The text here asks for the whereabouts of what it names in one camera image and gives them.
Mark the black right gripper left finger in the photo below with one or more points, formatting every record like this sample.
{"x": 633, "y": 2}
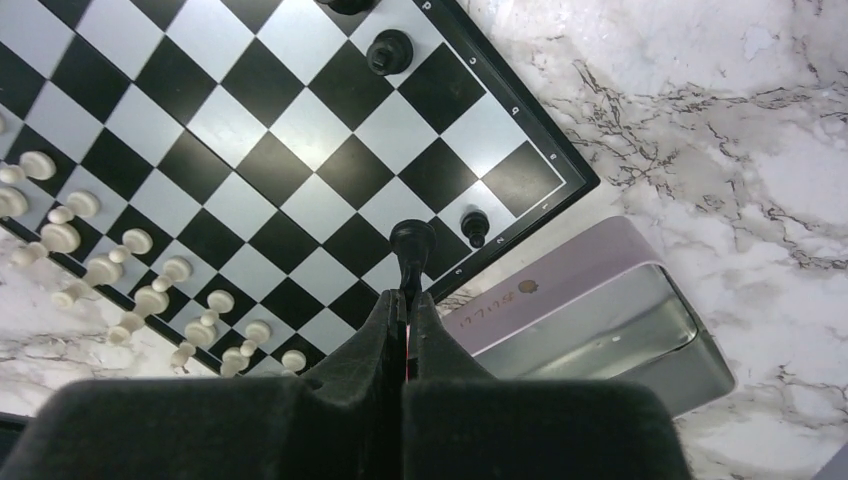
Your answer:
{"x": 340, "y": 420}

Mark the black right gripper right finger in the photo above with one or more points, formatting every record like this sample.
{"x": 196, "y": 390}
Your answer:
{"x": 459, "y": 422}

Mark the black chess knight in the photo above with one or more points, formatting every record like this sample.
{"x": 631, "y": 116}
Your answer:
{"x": 412, "y": 241}

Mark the black chess pawn corner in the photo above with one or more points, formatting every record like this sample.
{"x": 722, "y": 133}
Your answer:
{"x": 475, "y": 227}

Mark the black chess piece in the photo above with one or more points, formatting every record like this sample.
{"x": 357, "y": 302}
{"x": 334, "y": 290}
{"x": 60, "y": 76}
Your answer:
{"x": 348, "y": 7}
{"x": 390, "y": 53}

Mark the white chess pawn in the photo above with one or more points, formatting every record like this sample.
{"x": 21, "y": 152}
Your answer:
{"x": 218, "y": 302}
{"x": 256, "y": 333}
{"x": 175, "y": 270}
{"x": 294, "y": 361}
{"x": 135, "y": 241}
{"x": 32, "y": 165}
{"x": 80, "y": 203}

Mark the white chess knight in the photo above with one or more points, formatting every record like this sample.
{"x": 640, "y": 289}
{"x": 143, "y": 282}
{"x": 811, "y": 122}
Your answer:
{"x": 197, "y": 334}

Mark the white chess bishop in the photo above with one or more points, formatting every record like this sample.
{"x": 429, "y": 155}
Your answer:
{"x": 147, "y": 302}
{"x": 12, "y": 202}

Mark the silver metal tin lid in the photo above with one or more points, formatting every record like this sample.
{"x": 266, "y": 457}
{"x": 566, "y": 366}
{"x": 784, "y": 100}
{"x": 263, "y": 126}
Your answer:
{"x": 601, "y": 306}

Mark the black and white chessboard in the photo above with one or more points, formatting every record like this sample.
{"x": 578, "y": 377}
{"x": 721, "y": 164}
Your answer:
{"x": 252, "y": 139}

